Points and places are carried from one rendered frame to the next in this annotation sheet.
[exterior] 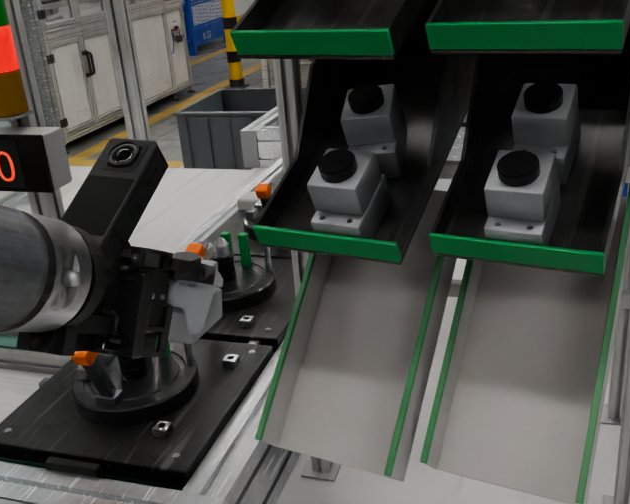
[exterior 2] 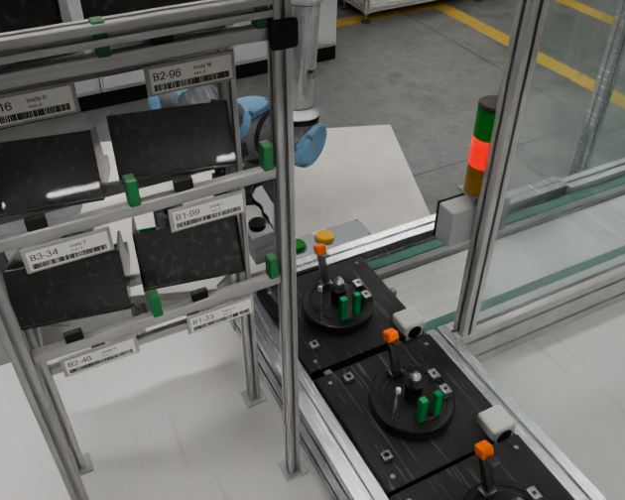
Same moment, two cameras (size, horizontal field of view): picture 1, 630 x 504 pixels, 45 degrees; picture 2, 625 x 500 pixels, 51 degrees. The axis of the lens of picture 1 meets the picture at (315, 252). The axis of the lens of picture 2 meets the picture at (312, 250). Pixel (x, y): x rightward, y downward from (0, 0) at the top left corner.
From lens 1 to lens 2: 1.48 m
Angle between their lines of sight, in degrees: 104
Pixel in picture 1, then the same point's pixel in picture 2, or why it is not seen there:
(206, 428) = (274, 310)
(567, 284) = not seen: hidden behind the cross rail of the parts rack
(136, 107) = not seen: outside the picture
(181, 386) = (305, 308)
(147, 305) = not seen: hidden behind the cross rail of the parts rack
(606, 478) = (94, 486)
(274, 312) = (347, 401)
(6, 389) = (441, 304)
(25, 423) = (355, 269)
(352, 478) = (233, 401)
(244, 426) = (267, 328)
